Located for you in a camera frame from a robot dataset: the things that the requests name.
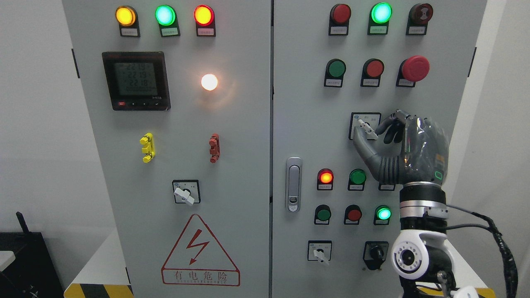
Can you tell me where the gray robotic right hand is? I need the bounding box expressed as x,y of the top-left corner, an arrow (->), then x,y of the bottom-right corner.
352,110 -> 449,185

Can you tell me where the green lit lamp lower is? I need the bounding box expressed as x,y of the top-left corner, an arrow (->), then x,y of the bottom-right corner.
373,205 -> 392,225

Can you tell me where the green lit lamp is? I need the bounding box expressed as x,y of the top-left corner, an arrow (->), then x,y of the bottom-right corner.
367,2 -> 393,35
373,205 -> 392,225

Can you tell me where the green lamp middle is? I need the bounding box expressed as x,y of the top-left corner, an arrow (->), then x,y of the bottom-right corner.
347,168 -> 367,191

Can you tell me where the red emergency stop mushroom button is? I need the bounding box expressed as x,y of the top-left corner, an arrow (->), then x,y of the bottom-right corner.
395,55 -> 430,87

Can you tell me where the red push button lower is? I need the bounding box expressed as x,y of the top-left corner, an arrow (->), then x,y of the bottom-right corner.
343,205 -> 363,225

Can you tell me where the red push button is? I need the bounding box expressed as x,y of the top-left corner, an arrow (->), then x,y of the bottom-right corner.
343,205 -> 363,225
360,58 -> 385,87

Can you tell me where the red lit lamp middle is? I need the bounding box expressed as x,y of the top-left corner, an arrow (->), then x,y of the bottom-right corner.
317,168 -> 334,191

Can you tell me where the red push button upper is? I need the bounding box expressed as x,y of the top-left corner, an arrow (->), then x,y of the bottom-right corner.
360,58 -> 385,87

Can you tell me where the green push button lower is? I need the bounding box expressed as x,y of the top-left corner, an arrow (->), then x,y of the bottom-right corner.
314,205 -> 332,225

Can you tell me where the green push button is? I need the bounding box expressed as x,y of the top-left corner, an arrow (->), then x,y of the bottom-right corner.
314,205 -> 332,225
324,58 -> 346,87

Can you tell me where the green push button upper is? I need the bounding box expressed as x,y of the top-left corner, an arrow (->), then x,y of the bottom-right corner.
324,58 -> 346,87

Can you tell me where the right gray cabinet door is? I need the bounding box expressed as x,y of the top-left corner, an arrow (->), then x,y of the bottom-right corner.
271,0 -> 487,298

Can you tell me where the gray cabinet door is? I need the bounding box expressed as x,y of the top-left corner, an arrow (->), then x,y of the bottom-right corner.
63,0 -> 272,298
271,0 -> 487,298

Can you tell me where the silver cabinet door latch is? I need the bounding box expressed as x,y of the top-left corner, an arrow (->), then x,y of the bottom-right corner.
285,156 -> 303,212

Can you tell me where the dark red buzzer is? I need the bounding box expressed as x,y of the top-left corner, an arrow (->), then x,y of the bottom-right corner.
406,2 -> 434,36

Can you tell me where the green lit lamp top right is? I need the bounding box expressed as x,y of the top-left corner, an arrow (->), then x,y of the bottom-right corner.
367,2 -> 393,35

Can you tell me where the red indicator lamp top right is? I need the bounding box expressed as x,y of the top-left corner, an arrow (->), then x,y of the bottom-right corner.
329,3 -> 352,36

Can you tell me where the red-brown terminal clip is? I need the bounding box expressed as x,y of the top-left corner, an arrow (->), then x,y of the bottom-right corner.
209,133 -> 220,163

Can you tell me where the white glowing indicator lamp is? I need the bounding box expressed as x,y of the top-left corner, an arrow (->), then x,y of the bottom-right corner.
200,73 -> 219,91

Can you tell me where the red electrical danger warning sticker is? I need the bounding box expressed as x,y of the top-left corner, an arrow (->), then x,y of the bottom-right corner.
161,214 -> 241,287

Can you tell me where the left gray cabinet door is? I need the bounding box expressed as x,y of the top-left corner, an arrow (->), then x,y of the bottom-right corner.
63,0 -> 272,298

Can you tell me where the red lit indicator lamp top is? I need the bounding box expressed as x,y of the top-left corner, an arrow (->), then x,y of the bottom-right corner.
194,5 -> 216,36

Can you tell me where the yellow terminal clip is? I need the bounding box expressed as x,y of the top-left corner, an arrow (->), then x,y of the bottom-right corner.
140,132 -> 156,163

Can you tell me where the green indicator lamp top left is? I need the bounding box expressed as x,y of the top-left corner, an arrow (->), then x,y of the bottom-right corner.
155,5 -> 180,37

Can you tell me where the digital power meter display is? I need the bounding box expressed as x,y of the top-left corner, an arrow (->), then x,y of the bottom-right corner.
102,51 -> 171,111

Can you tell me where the yellow indicator lamp top left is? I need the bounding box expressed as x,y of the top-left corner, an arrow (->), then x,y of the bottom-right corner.
114,5 -> 140,38

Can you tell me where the black box with antenna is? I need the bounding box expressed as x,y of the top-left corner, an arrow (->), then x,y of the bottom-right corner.
0,211 -> 63,298

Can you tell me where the black rotary selector switch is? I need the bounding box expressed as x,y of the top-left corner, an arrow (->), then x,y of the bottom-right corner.
363,241 -> 389,270

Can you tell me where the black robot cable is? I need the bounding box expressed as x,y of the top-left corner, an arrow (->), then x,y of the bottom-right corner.
445,204 -> 519,298

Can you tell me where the left door gray rotary switch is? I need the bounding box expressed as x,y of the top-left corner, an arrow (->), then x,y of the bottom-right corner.
172,179 -> 201,206

